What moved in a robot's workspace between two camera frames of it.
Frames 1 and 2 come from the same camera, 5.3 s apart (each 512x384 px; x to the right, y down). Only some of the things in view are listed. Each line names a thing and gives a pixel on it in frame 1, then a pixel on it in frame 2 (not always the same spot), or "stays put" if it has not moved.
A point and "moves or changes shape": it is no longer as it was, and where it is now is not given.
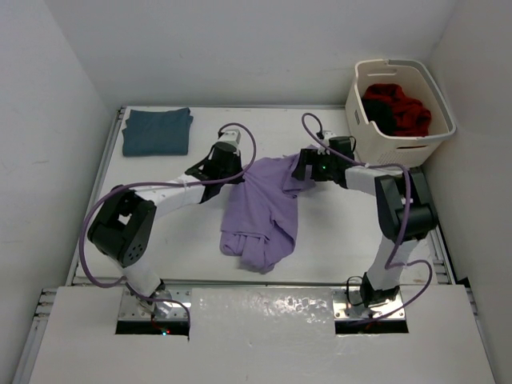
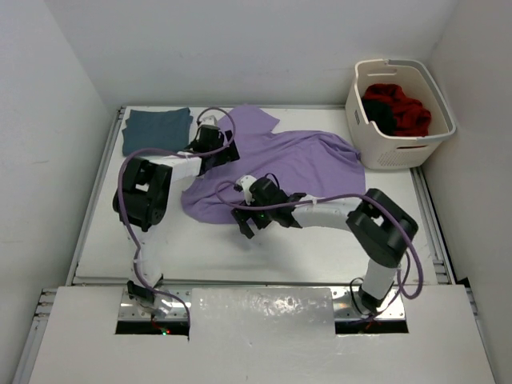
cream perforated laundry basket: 396,114 stays put
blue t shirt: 157,133 stays put
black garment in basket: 381,114 stays put
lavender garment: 260,218 moves or changes shape
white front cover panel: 262,335 stays put
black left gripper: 236,160 → 227,156
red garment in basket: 410,117 stays put
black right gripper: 310,157 → 243,214
